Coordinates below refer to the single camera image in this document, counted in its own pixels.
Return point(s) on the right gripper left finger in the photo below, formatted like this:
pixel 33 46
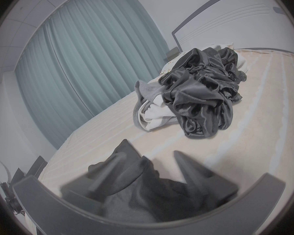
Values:
pixel 98 185

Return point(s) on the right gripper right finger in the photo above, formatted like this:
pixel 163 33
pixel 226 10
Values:
pixel 205 182

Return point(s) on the black T-shirt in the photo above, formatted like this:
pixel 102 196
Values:
pixel 147 194

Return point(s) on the bed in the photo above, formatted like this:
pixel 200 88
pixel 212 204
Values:
pixel 259 131

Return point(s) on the pile of clothes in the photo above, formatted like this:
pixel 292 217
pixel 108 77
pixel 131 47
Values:
pixel 198 94

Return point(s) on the blue-green curtain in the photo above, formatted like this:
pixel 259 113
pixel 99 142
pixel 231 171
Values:
pixel 107 45
pixel 46 89

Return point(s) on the white printed pillow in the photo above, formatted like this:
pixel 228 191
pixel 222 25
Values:
pixel 169 67

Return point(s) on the grey bedside table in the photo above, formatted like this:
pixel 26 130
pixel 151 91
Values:
pixel 172 53

